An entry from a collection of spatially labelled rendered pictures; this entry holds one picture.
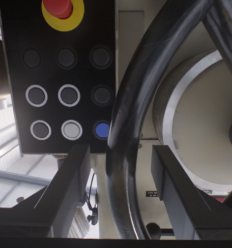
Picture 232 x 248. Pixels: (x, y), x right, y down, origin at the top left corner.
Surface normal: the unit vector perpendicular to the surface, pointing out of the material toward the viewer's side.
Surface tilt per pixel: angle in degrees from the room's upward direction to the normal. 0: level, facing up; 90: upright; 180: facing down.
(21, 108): 90
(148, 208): 90
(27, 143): 90
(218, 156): 85
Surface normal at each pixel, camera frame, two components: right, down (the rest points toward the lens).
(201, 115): -0.50, 0.11
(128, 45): -0.02, 0.27
